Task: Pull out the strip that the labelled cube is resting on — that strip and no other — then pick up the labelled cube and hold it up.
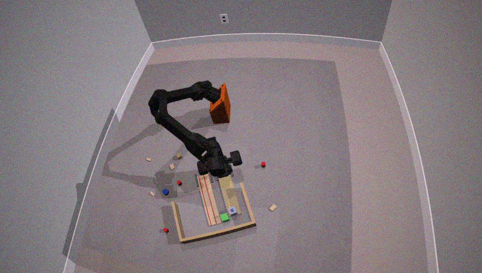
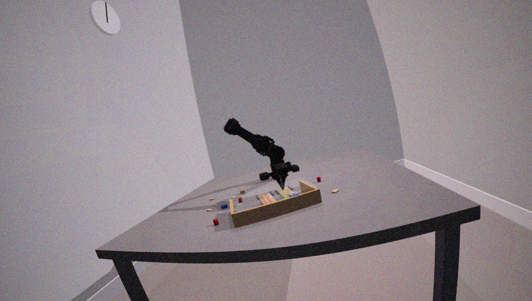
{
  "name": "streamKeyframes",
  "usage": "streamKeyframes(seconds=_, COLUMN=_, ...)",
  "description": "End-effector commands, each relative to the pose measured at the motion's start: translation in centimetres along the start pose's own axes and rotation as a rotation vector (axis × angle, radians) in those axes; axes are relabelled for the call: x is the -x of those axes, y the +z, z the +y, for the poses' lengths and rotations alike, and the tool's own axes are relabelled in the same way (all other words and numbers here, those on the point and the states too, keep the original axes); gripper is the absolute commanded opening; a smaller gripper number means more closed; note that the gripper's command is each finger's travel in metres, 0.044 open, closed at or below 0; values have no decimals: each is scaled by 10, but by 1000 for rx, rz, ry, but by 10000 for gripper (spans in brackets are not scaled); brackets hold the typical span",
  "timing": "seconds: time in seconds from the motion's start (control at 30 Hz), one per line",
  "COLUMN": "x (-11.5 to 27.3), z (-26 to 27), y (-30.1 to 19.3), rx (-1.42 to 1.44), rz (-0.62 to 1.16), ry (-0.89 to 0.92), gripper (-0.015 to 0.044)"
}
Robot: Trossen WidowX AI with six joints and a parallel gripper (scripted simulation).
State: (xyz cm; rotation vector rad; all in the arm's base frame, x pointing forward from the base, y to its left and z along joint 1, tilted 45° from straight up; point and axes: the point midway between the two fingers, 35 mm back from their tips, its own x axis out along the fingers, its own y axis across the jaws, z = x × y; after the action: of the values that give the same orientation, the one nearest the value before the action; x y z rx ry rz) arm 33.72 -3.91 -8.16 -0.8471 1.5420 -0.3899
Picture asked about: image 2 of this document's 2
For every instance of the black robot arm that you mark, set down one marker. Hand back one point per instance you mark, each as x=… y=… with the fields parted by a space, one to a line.
x=261 y=144

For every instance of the tan wooden three-sided frame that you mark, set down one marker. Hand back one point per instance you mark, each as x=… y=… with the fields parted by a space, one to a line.
x=269 y=202

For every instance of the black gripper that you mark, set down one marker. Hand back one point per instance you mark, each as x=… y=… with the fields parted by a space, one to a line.
x=265 y=175

